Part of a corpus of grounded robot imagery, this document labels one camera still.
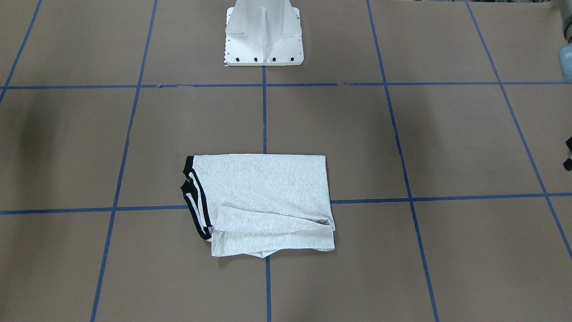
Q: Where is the grey cartoon print t-shirt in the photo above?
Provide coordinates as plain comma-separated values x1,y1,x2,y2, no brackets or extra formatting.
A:
181,154,336,258

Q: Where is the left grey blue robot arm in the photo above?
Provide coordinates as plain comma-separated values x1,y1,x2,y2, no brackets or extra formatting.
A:
556,0,572,83

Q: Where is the white camera mast base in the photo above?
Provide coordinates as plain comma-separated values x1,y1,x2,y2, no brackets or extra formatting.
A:
223,0,304,67

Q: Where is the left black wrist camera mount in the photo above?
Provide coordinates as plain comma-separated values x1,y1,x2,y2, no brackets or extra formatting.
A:
563,137,572,171

